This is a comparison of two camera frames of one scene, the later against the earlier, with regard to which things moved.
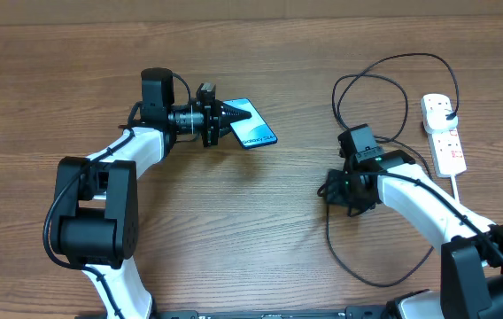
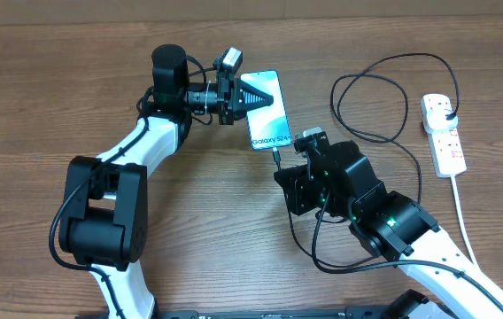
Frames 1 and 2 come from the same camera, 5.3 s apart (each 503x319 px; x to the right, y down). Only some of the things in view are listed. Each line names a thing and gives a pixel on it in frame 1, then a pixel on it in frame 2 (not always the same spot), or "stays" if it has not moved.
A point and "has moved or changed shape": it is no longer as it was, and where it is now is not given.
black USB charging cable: [454, 76] -> [374, 137]
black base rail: [368, 312] stays
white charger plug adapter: [435, 118] stays
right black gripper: [335, 198] -> [295, 185]
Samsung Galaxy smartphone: [253, 131] has moved or changed shape
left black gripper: [212, 112] -> [229, 112]
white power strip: [446, 152] stays
